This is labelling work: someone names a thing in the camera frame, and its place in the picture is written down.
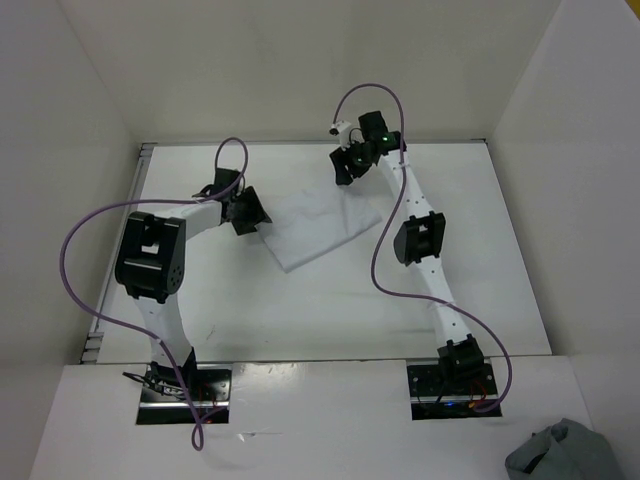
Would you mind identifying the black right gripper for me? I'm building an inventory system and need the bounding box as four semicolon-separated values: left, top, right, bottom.
327;136;372;186

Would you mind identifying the white skirt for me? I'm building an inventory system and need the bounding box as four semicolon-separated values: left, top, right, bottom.
258;187;382;273

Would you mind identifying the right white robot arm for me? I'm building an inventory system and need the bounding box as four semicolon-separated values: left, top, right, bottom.
329;111;484;393

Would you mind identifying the grey skirt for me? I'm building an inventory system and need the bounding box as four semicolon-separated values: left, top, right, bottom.
505;418;626;480

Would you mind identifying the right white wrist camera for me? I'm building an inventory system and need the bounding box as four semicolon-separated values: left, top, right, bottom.
329;120;353;150

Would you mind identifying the aluminium table frame rail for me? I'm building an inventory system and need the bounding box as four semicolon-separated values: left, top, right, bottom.
79;142;156;365

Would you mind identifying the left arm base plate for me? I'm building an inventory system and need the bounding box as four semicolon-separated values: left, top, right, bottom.
123;363;234;426

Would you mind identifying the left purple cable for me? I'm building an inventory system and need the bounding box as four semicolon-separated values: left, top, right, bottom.
59;137;250;452

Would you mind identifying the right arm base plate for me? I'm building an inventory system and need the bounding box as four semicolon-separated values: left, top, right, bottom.
406;360;502;421

